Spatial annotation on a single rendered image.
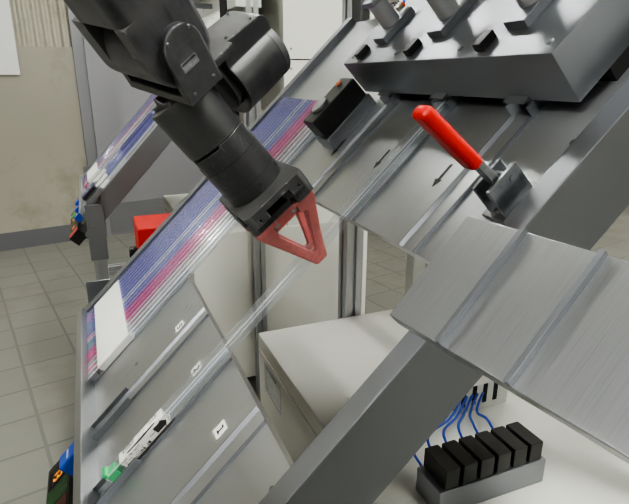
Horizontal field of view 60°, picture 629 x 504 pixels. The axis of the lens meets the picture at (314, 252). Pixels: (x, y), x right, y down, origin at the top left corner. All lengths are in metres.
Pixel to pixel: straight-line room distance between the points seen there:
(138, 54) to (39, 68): 3.69
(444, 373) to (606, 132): 0.19
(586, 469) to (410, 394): 0.50
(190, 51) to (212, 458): 0.32
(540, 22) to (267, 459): 0.39
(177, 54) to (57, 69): 3.70
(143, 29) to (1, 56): 3.66
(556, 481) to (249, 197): 0.55
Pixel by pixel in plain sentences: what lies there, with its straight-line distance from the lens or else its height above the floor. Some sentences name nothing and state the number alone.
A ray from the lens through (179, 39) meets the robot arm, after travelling 0.42.
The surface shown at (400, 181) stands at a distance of 0.54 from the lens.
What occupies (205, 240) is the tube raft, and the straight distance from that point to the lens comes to 0.77.
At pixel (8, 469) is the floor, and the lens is 1.96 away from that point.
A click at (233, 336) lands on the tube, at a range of 0.54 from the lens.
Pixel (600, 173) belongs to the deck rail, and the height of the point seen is 1.05.
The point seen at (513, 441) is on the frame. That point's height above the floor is 0.68.
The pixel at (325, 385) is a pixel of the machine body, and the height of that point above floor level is 0.62.
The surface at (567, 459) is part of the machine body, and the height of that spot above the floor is 0.62.
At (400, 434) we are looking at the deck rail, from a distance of 0.39.
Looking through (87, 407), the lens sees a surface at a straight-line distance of 0.74.
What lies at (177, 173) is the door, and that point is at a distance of 4.31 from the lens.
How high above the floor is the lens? 1.11
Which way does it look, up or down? 18 degrees down
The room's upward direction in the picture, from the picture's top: straight up
